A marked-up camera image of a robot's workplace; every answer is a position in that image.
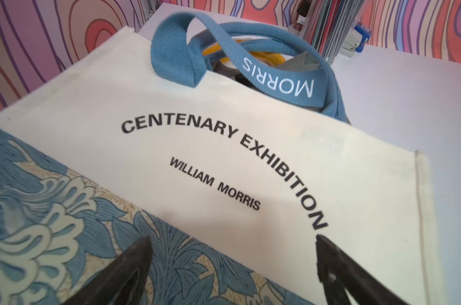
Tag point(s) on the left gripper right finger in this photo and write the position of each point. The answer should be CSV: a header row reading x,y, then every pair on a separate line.
x,y
343,277

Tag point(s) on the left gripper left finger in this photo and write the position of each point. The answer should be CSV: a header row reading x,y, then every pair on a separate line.
x,y
122,281

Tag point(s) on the beige bag blue handles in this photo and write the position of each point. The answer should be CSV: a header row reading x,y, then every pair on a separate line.
x,y
231,183

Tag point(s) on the white bag yellow handles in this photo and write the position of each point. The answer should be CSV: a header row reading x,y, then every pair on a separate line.
x,y
271,59

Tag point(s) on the olive green fabric bag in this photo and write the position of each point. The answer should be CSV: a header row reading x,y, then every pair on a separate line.
x,y
300,63

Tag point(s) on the blue stapler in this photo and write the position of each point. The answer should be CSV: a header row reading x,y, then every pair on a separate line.
x,y
356,40

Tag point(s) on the metal cup of pencils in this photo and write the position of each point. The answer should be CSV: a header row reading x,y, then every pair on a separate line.
x,y
326,24

